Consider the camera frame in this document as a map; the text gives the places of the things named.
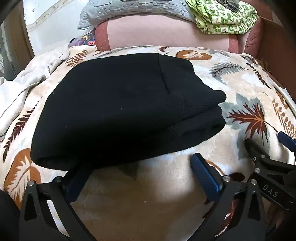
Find colourful packets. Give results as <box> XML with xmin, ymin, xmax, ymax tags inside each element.
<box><xmin>69</xmin><ymin>32</ymin><xmax>98</xmax><ymax>47</ymax></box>

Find cardboard box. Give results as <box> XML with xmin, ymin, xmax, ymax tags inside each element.
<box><xmin>255</xmin><ymin>16</ymin><xmax>296</xmax><ymax>93</ymax></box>

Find reddish brown cushion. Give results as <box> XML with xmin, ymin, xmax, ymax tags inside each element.
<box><xmin>240</xmin><ymin>23</ymin><xmax>263</xmax><ymax>54</ymax></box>

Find green patterned cloth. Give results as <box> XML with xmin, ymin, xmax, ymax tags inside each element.
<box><xmin>184</xmin><ymin>0</ymin><xmax>259</xmax><ymax>35</ymax></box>

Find grey quilted blanket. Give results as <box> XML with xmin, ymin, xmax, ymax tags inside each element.
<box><xmin>77</xmin><ymin>0</ymin><xmax>197</xmax><ymax>30</ymax></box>

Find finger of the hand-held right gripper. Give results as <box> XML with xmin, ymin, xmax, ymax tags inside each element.
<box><xmin>278</xmin><ymin>131</ymin><xmax>296</xmax><ymax>149</ymax></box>
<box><xmin>245</xmin><ymin>138</ymin><xmax>296</xmax><ymax>179</ymax></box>

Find beige cloth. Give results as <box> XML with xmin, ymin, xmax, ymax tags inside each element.
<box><xmin>0</xmin><ymin>44</ymin><xmax>70</xmax><ymax>141</ymax></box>

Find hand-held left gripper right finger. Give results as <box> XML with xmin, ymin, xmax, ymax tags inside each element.
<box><xmin>190</xmin><ymin>152</ymin><xmax>267</xmax><ymax>241</ymax></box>

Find dark grey cloth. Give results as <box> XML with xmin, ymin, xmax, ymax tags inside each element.
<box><xmin>216</xmin><ymin>0</ymin><xmax>241</xmax><ymax>12</ymax></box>

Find wooden door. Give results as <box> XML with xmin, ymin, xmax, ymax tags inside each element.
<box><xmin>0</xmin><ymin>0</ymin><xmax>36</xmax><ymax>78</ymax></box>

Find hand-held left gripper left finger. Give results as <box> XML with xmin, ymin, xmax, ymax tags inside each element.
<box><xmin>19</xmin><ymin>165</ymin><xmax>99</xmax><ymax>241</ymax></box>

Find black pants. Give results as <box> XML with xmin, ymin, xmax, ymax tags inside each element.
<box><xmin>30</xmin><ymin>52</ymin><xmax>227</xmax><ymax>170</ymax></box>

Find pink pillow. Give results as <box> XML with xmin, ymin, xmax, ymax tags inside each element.
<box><xmin>95</xmin><ymin>13</ymin><xmax>246</xmax><ymax>53</ymax></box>

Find leaf print blanket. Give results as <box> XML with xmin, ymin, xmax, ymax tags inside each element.
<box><xmin>0</xmin><ymin>45</ymin><xmax>296</xmax><ymax>241</ymax></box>

